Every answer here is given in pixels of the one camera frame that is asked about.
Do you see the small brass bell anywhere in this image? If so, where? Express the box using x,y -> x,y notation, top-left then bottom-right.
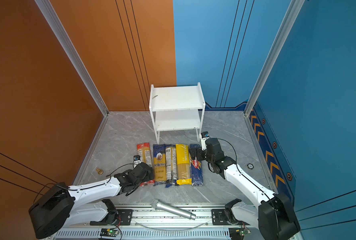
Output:
96,168 -> 104,175

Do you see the silver microphone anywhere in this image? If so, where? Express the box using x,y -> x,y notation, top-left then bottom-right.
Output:
151,199 -> 197,220

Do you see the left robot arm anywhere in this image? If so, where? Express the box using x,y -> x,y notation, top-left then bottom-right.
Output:
28,163 -> 154,239

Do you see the left green circuit board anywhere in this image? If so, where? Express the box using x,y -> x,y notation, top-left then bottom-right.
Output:
100,228 -> 121,239

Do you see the blue Barilla spaghetti box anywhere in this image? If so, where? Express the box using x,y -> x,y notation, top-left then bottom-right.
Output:
189,144 -> 204,187

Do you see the blue yellow spaghetti bag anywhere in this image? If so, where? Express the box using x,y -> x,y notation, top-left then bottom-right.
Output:
153,144 -> 167,186

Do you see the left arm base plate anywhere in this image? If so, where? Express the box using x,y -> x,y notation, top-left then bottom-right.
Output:
90,209 -> 133,226

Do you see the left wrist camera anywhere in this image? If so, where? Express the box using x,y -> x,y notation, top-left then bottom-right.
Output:
133,155 -> 142,168

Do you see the aluminium front rail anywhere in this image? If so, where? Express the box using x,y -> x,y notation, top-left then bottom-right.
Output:
42,205 -> 305,240

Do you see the clear label spaghetti bag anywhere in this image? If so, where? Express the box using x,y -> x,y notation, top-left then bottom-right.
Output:
165,145 -> 178,188

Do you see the red spaghetti bag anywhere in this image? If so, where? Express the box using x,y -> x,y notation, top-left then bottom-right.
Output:
137,143 -> 156,187

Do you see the right circuit board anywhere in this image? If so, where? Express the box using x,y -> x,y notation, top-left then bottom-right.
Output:
229,228 -> 246,240

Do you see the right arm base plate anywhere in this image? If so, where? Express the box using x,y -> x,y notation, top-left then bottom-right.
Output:
211,209 -> 249,226

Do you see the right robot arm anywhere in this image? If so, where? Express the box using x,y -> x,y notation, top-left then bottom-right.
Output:
199,137 -> 301,240

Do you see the white two-tier metal shelf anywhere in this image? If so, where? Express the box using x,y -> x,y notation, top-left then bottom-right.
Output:
149,83 -> 206,144

